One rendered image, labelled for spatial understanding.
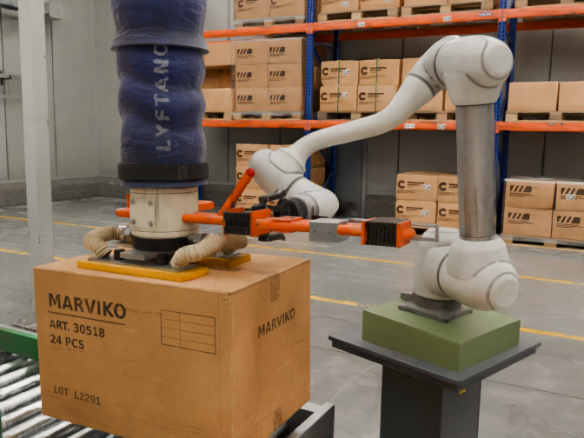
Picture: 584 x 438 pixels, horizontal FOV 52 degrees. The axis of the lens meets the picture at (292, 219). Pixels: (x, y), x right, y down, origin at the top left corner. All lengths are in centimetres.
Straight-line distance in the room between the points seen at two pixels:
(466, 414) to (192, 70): 137
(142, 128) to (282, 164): 43
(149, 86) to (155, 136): 12
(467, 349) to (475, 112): 66
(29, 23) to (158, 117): 312
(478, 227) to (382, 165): 843
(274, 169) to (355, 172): 855
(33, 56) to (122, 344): 322
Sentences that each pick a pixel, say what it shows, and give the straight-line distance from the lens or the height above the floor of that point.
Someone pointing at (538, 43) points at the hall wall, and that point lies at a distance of 975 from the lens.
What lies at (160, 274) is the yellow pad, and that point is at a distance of 143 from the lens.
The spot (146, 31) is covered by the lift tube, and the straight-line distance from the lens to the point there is 149.
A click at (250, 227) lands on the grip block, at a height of 119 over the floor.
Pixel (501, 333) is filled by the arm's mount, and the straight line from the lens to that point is 197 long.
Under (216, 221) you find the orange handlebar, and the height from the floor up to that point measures 119.
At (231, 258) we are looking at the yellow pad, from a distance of 156.
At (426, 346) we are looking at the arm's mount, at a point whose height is 80.
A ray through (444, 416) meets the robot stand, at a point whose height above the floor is 55.
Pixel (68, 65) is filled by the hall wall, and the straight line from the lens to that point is 1310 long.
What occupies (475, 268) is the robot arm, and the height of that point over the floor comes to 105.
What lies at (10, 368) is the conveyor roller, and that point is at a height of 54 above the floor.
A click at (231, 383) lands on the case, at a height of 87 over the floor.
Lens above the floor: 140
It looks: 8 degrees down
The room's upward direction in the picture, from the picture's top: 1 degrees clockwise
